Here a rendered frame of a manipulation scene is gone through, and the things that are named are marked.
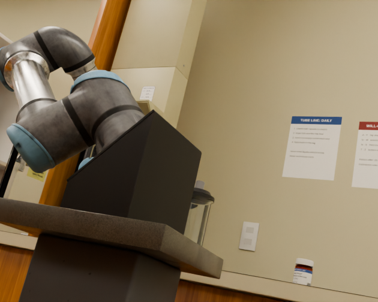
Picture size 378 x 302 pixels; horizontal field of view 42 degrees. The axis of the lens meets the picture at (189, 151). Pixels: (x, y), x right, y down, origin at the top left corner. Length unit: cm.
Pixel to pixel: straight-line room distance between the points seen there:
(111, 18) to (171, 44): 35
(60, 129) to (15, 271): 79
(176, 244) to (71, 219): 17
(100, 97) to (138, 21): 124
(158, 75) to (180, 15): 28
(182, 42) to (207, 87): 44
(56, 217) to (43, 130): 25
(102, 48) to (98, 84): 118
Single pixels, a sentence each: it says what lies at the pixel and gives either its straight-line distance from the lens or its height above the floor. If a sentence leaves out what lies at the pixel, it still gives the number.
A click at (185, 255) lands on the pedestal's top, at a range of 82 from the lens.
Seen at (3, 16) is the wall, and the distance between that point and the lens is 371.
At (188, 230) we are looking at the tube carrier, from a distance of 148.
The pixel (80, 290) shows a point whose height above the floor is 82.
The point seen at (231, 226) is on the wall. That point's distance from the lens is 210.
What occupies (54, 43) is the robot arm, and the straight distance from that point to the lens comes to 140.
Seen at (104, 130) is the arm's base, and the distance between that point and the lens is 96.
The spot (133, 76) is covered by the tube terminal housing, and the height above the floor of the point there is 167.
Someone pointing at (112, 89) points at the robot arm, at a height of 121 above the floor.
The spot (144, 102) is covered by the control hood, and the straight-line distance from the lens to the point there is 182.
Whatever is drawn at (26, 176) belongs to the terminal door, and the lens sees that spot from 185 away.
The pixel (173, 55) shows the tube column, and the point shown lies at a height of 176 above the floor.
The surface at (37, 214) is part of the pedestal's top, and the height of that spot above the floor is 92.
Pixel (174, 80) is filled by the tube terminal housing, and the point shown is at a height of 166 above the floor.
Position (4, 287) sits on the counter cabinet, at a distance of 173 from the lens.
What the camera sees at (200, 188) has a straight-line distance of 154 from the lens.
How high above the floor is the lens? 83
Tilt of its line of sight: 17 degrees up
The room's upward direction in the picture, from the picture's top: 13 degrees clockwise
